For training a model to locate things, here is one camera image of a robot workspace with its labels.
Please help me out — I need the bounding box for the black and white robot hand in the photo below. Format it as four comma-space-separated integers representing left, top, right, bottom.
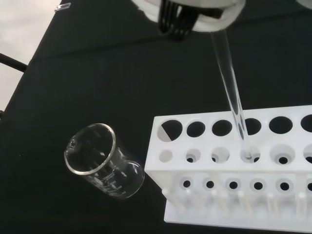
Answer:
133, 0, 246, 41

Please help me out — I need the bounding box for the white test tube rack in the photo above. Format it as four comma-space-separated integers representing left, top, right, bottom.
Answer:
144, 105, 312, 224

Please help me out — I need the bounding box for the black bench cloth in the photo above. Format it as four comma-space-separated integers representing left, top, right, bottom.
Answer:
0, 0, 312, 234

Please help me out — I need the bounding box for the clear glass vessel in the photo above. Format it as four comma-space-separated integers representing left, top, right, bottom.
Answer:
295, 0, 312, 9

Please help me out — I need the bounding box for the clear cloth clip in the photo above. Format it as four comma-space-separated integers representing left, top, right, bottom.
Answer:
55, 2, 72, 12

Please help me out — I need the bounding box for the clear glass beaker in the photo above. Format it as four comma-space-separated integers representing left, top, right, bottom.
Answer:
63, 123, 146, 200

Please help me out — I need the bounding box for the black metal bar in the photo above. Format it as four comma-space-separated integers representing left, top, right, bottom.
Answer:
0, 53, 28, 73

